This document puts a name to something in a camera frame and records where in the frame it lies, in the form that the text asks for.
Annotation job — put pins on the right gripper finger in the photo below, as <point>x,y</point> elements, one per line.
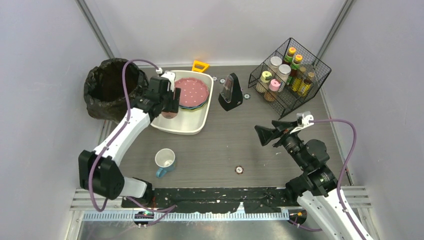
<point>266,135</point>
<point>284,125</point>

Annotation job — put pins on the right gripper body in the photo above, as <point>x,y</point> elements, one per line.
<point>276,133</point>

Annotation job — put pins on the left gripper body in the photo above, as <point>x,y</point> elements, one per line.
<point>170,100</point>

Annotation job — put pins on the pink polka dot plate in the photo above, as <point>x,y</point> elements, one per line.
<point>193,91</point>

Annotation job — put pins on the green polka dot plate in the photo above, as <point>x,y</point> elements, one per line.
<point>194,108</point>

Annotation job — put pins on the blue polka dot plate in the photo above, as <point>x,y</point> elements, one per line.
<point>195,107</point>

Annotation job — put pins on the orange handled white mug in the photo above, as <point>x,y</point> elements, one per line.
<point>170,113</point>

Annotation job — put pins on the pink lid spice shaker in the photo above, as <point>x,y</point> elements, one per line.
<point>272,93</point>

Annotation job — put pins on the yellow label oil bottle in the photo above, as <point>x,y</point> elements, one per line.
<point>306,84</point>

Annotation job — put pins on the yellow oil bottle brown cap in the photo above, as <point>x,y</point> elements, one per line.
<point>300,76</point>

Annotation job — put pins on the black wire basket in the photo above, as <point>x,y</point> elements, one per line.
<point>287,101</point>

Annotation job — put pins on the yellow lid spice shaker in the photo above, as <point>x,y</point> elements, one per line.
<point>262,85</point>

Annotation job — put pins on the grain jar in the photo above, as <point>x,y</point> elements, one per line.
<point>274,64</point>
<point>283,74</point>

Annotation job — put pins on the red sauce bottle yellow cap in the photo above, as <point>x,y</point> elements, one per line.
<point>295,65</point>

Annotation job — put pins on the blue handled white mug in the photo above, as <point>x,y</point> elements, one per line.
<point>165,159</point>

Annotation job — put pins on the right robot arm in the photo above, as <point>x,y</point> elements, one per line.
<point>316,190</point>

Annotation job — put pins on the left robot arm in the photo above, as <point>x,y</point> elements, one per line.
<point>99,169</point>

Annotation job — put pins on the white rectangular basin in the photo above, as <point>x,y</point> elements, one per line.
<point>196,88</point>

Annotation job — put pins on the brown poker chip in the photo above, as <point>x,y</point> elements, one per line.
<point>239,170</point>

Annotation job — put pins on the black metronome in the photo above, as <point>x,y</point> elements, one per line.
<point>231,95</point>

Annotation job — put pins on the black bag lined trash bin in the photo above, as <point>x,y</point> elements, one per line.
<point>103,90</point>

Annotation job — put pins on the black base mat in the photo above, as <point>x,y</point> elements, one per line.
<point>223,200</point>

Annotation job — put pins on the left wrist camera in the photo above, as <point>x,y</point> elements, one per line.
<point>171,76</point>

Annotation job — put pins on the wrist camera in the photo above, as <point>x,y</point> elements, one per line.
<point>171,76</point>
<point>303,121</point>

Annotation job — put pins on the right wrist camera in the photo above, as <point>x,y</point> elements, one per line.
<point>303,121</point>

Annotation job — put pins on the orange plastic handle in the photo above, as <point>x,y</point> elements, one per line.
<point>199,66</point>

